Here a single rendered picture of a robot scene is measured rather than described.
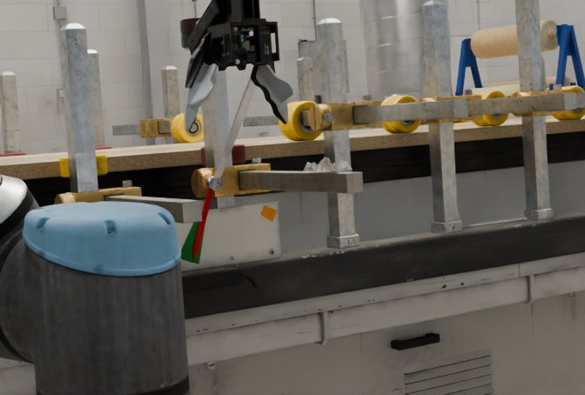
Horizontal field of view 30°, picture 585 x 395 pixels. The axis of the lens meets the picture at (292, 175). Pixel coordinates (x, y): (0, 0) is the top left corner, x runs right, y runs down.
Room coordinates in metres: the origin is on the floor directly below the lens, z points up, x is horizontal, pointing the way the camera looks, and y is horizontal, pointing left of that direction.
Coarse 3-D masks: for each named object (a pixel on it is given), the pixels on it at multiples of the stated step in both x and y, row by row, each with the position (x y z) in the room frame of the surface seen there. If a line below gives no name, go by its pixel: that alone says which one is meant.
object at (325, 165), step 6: (324, 162) 1.67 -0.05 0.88; (330, 162) 1.66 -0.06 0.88; (342, 162) 1.69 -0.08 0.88; (306, 168) 1.68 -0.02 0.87; (312, 168) 1.68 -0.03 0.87; (318, 168) 1.67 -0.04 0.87; (324, 168) 1.66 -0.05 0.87; (330, 168) 1.65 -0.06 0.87; (336, 168) 1.66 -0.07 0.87; (342, 168) 1.67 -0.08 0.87; (348, 168) 1.67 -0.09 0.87
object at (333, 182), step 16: (240, 176) 1.90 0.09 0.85; (256, 176) 1.85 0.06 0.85; (272, 176) 1.80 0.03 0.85; (288, 176) 1.76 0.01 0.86; (304, 176) 1.72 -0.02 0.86; (320, 176) 1.68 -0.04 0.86; (336, 176) 1.64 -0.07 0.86; (352, 176) 1.62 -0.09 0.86; (336, 192) 1.64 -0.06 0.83; (352, 192) 1.62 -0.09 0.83
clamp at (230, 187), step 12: (204, 168) 1.91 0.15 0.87; (228, 168) 1.89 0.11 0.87; (240, 168) 1.90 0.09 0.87; (252, 168) 1.92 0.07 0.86; (264, 168) 1.93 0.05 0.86; (192, 180) 1.90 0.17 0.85; (204, 180) 1.87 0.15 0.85; (228, 180) 1.89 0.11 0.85; (204, 192) 1.87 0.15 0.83; (216, 192) 1.88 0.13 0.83; (228, 192) 1.89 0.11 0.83; (240, 192) 1.90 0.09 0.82; (252, 192) 1.92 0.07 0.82
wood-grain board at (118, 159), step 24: (552, 120) 2.68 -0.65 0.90; (576, 120) 2.56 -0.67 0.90; (168, 144) 2.81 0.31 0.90; (192, 144) 2.58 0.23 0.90; (264, 144) 2.12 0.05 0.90; (288, 144) 2.15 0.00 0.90; (312, 144) 2.18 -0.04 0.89; (360, 144) 2.24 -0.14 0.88; (384, 144) 2.27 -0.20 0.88; (408, 144) 2.31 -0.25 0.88; (0, 168) 1.85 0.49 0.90; (24, 168) 1.88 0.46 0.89; (48, 168) 1.90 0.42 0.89; (120, 168) 1.97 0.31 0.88; (144, 168) 1.99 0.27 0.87
